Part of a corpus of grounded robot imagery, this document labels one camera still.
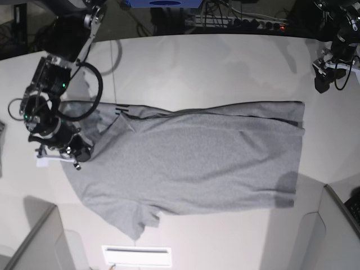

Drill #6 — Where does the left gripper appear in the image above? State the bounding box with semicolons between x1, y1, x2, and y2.
314;43;359;93

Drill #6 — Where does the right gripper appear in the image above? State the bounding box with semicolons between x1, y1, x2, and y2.
27;116;94;170

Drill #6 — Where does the grey T-shirt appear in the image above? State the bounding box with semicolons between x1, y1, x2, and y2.
62;101;305;240

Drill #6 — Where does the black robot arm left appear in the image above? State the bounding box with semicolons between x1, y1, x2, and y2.
312;1;359;93

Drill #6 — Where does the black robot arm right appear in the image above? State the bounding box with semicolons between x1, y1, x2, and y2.
19;1;106;170

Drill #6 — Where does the grey partition panel left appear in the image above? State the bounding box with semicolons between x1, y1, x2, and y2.
3;204;76;270

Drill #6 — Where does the grey partition panel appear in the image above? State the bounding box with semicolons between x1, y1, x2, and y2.
288;185;359;270
3;204;76;270

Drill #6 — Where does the black keyboard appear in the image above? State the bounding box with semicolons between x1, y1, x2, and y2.
345;196;360;225

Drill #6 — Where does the blue box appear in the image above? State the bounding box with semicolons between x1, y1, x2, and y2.
129;0;202;8

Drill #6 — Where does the grey partition panel right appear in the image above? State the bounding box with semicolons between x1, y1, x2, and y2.
288;185;359;270

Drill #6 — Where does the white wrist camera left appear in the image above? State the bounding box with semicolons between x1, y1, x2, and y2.
312;58;359;74

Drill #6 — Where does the white cable slot plate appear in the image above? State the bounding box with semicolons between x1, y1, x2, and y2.
101;245;173;268

